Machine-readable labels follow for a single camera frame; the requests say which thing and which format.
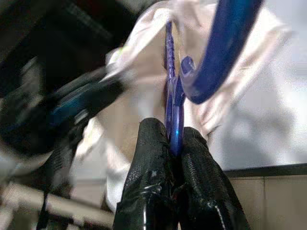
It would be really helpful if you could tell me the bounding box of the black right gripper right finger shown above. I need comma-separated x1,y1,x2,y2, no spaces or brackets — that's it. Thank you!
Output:
172,126,251,230

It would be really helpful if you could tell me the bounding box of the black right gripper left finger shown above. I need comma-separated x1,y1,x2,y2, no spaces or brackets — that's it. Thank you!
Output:
112,117,180,230

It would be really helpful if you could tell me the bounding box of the blue plastic hanger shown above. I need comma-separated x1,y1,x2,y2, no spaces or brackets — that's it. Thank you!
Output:
163,0,263,156

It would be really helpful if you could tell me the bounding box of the black bag with blue trim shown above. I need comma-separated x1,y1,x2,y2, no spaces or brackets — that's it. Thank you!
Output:
0,55,125,230

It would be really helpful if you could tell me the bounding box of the cream white hanging garment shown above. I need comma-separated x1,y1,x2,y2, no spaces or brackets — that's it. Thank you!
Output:
71,0,307,211

